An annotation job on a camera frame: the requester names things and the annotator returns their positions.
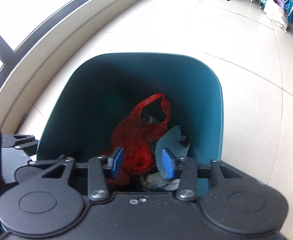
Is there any red plastic bag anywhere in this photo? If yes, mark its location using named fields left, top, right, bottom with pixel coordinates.
left=111, top=93, right=171, bottom=177

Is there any dark teal trash bin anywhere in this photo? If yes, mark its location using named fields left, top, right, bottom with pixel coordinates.
left=36, top=52, right=224, bottom=196

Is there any orange foam fruit net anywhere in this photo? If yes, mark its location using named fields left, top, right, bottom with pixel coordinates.
left=106, top=170, right=131, bottom=187

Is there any grey plastic bag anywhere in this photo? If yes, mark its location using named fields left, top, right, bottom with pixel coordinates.
left=140, top=172, right=180, bottom=191

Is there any white shopping bag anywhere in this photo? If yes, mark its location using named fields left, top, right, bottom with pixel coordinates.
left=260, top=0, right=293, bottom=32

